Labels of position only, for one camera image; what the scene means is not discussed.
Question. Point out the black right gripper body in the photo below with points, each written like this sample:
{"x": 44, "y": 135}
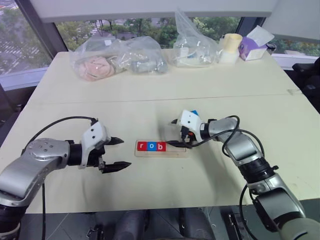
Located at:
{"x": 188, "y": 136}

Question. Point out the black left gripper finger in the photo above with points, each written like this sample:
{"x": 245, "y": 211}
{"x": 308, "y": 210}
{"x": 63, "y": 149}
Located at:
{"x": 116, "y": 167}
{"x": 115, "y": 141}

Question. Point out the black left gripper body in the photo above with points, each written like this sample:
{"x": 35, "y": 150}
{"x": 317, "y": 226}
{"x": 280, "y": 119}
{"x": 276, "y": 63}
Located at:
{"x": 93, "y": 157}

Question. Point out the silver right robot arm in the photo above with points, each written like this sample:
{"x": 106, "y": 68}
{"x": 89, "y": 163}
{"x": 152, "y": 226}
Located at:
{"x": 252, "y": 152}

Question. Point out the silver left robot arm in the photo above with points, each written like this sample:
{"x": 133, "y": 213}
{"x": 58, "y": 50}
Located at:
{"x": 30, "y": 165}

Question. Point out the wooden letter tray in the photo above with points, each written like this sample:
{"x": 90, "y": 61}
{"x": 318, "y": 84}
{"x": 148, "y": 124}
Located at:
{"x": 172, "y": 153}

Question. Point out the red letter block b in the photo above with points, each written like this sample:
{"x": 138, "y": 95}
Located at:
{"x": 161, "y": 147}

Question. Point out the blue and white letter block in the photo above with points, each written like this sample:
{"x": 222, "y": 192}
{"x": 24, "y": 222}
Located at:
{"x": 195, "y": 112}

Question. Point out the blue letter block o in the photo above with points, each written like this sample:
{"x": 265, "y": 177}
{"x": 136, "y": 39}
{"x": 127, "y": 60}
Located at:
{"x": 151, "y": 147}

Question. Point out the red letter block r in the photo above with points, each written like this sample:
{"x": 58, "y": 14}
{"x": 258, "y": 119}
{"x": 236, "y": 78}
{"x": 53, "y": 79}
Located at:
{"x": 142, "y": 146}

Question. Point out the dark rounded shape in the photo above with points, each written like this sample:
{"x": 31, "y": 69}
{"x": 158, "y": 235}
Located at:
{"x": 197, "y": 223}
{"x": 132, "y": 225}

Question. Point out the clear bag with grey item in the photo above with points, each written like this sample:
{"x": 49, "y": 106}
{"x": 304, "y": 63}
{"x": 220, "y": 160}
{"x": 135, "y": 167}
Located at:
{"x": 147, "y": 62}

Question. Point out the tall clear plastic bag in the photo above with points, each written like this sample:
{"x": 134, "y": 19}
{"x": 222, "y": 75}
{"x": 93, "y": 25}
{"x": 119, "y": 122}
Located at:
{"x": 192, "y": 50}

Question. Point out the clear bag with pink item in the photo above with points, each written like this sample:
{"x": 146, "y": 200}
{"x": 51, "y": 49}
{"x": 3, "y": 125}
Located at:
{"x": 95, "y": 66}

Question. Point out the white plastic container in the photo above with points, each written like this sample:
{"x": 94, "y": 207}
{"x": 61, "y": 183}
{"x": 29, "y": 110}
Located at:
{"x": 228, "y": 57}

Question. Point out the cream tape roll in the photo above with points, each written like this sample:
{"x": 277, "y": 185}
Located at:
{"x": 233, "y": 42}

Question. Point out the purple tissue box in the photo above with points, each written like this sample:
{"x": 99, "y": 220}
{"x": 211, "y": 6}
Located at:
{"x": 252, "y": 48}

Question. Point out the black chair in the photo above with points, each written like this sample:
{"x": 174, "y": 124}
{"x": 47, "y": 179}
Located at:
{"x": 308, "y": 80}

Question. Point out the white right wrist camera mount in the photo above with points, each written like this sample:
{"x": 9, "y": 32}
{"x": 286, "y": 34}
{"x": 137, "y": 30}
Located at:
{"x": 190, "y": 120}

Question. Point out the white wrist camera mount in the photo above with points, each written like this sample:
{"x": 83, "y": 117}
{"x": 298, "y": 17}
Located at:
{"x": 190, "y": 120}
{"x": 93, "y": 133}

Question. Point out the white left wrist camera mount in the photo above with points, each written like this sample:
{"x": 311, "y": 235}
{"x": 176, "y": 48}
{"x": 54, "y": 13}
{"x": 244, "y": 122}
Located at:
{"x": 93, "y": 133}

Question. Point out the black window frame post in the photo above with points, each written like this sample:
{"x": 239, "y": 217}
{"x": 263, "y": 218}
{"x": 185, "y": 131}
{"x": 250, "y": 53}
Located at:
{"x": 42, "y": 32}

